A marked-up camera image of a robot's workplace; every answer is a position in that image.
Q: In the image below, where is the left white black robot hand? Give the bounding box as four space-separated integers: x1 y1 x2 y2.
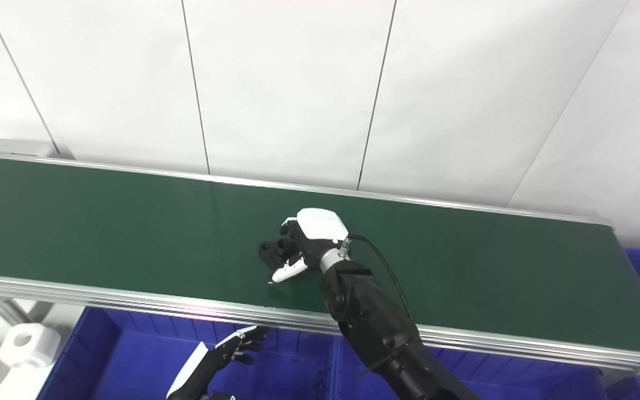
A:
166 326 270 400

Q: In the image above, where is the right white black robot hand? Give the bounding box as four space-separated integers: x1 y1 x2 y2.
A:
271 208 350 284

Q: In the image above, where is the black flanged metal part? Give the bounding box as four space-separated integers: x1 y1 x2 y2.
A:
258 238 298 269

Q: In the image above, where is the green conveyor belt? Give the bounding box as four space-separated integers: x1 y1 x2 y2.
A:
0 139 640 381

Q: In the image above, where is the white block part with hole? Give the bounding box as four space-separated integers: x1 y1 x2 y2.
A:
0 323 61 369

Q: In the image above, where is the aluminium conveyor support leg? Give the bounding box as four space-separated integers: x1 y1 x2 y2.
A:
0 293 40 326

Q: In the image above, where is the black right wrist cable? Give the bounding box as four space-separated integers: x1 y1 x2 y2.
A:
348 234 414 322

